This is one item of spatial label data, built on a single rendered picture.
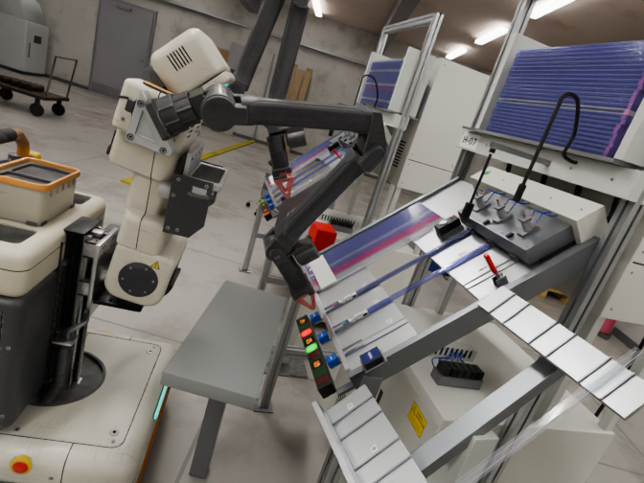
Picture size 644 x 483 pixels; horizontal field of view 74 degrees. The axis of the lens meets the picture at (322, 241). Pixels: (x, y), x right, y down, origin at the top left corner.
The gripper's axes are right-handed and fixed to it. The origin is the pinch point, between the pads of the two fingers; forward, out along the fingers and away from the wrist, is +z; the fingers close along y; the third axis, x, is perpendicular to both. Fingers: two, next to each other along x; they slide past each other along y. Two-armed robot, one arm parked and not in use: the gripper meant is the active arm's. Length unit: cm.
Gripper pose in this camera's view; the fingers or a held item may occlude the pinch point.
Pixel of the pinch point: (312, 307)
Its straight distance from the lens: 133.5
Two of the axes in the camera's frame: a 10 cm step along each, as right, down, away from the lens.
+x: -8.7, 4.9, -0.1
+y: -2.0, -3.5, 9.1
